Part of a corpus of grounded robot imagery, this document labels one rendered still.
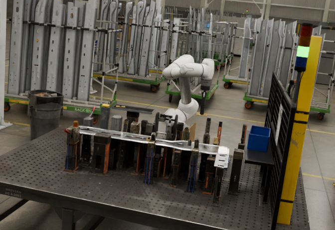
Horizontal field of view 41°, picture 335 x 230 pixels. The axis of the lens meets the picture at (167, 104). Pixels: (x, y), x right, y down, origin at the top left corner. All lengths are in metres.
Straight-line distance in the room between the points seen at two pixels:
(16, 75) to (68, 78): 0.89
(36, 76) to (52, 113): 2.00
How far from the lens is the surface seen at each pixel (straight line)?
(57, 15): 8.42
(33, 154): 4.10
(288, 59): 10.66
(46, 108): 6.37
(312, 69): 3.01
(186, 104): 4.38
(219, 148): 3.68
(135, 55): 11.50
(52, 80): 8.22
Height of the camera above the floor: 2.08
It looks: 12 degrees down
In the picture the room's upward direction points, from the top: 6 degrees clockwise
